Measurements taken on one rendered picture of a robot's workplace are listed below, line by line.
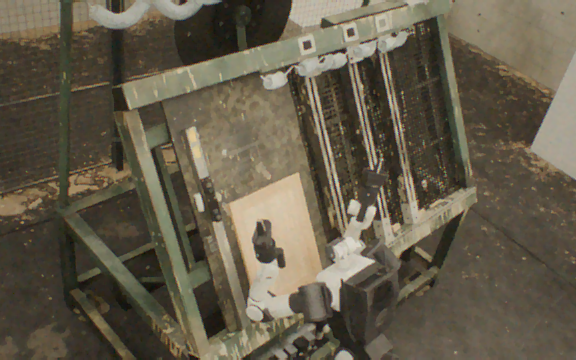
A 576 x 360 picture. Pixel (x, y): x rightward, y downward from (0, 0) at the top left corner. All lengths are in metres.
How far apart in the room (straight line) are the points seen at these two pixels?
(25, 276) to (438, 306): 2.81
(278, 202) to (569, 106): 3.94
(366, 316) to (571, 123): 4.20
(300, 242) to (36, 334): 1.80
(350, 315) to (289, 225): 0.64
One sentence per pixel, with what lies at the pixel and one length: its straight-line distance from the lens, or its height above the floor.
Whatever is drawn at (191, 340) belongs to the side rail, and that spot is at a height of 0.94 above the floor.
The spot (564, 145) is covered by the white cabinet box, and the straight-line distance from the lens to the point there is 6.48.
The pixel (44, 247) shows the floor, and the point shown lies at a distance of 4.59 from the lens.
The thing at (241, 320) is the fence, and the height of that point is 0.94.
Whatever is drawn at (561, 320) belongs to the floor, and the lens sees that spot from 4.94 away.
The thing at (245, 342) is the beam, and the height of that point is 0.86.
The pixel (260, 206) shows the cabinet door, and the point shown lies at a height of 1.31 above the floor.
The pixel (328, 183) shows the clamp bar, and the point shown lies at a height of 1.30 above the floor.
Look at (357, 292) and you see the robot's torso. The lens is 2.51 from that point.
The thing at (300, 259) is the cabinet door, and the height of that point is 1.01.
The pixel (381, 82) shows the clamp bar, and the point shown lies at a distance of 3.47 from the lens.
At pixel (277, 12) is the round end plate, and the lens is 3.59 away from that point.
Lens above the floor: 3.18
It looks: 37 degrees down
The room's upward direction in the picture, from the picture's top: 10 degrees clockwise
